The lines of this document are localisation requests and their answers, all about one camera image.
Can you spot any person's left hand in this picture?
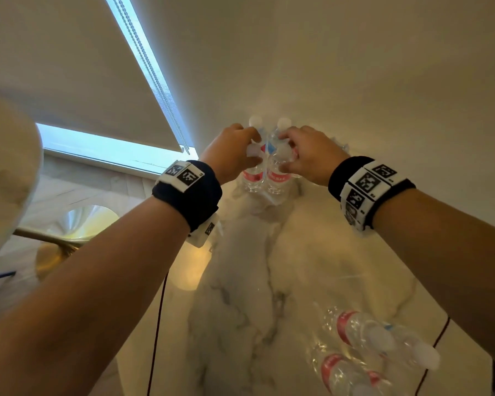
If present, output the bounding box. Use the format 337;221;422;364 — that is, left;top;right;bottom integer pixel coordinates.
199;123;264;186

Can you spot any person's right hand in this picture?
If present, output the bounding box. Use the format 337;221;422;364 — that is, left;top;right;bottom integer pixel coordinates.
277;125;351;188

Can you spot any person's left forearm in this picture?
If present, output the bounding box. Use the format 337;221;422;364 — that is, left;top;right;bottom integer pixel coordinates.
0;196;190;396

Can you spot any black left wristband with markers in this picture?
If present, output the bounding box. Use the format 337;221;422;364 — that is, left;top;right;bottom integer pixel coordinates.
151;159;223;234

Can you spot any black wristband with markers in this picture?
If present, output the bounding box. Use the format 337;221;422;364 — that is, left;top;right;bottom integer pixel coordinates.
151;159;223;234
328;155;416;232

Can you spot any black right wristband with markers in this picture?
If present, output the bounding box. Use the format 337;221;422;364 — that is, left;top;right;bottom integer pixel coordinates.
328;155;416;232

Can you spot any beige roller blind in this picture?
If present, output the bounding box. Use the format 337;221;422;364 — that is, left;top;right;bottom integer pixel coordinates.
0;0;182;152
128;0;495;235

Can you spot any white marble table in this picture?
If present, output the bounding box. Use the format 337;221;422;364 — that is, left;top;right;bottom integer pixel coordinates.
115;102;495;396

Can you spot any gold table base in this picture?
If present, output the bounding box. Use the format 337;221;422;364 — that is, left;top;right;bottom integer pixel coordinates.
12;226;87;281

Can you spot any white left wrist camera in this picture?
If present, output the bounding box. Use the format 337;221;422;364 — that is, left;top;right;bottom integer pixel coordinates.
185;213;222;249

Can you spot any white bead chain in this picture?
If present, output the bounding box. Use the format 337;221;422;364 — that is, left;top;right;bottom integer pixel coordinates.
111;0;190;155

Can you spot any white window frame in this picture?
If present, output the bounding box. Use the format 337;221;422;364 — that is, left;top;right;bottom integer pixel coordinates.
36;122;200;180

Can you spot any dark red cable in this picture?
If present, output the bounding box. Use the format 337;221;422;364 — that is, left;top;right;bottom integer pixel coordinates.
146;272;169;396
414;316;452;396

